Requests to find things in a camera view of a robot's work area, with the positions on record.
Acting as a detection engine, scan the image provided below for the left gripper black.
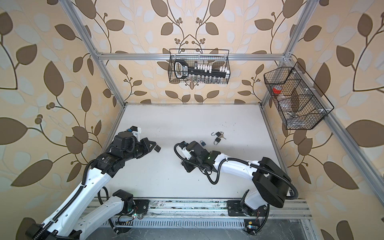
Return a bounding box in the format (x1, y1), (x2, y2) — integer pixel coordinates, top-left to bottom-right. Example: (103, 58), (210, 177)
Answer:
(122, 137), (157, 163)

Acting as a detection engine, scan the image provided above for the black padlock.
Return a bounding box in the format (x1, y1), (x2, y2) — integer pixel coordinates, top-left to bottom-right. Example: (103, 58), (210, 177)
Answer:
(214, 138), (221, 145)
(154, 145), (161, 153)

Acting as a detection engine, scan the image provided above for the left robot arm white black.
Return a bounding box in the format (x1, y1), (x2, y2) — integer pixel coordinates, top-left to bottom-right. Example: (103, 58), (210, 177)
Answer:
(24, 126), (161, 240)

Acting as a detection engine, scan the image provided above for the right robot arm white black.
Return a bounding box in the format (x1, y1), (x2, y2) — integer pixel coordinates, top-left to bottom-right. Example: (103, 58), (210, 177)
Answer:
(174, 141), (299, 217)

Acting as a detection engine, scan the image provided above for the black padlock open shackle far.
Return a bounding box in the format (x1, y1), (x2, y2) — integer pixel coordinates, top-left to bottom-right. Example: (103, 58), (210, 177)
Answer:
(211, 132), (224, 138)

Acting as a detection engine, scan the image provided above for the black tool set in basket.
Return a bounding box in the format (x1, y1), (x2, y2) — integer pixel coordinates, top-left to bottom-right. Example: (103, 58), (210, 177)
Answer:
(173, 60), (231, 80)

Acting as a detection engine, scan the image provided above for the red capped item in basket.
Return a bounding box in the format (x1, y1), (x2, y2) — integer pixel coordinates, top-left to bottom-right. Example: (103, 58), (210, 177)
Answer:
(272, 85), (283, 96)

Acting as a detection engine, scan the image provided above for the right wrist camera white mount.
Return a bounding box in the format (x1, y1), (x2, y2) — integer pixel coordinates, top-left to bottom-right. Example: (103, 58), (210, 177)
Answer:
(181, 147), (192, 160)

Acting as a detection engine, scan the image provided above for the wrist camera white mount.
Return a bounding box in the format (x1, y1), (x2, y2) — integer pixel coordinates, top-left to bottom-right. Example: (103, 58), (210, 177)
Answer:
(181, 147), (192, 160)
(127, 126), (142, 141)

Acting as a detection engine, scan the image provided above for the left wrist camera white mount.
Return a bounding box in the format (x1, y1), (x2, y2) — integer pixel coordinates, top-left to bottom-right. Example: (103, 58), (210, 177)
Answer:
(127, 126), (142, 141)

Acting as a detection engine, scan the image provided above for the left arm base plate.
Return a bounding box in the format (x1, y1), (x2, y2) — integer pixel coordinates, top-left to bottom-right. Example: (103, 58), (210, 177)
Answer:
(117, 199), (150, 216)

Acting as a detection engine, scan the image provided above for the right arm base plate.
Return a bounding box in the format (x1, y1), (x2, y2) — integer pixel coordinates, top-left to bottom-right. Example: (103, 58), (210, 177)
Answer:
(227, 200), (268, 217)

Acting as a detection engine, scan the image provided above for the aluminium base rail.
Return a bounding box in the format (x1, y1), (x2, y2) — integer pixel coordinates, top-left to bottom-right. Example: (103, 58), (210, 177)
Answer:
(102, 198), (313, 229)

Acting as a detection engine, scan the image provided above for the aluminium frame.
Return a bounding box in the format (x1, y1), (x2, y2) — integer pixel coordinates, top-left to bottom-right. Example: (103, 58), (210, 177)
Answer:
(58, 0), (384, 240)

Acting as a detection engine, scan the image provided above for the back wall wire basket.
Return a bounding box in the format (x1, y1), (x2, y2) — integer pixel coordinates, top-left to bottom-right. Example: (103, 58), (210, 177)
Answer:
(168, 48), (231, 85)

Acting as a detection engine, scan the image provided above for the wall wire basket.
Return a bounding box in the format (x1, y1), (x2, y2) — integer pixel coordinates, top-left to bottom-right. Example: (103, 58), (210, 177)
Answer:
(168, 48), (231, 85)
(264, 63), (334, 130)

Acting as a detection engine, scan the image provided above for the right wall wire basket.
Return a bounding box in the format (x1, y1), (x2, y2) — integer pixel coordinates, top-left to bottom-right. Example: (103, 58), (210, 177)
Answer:
(264, 63), (334, 130)

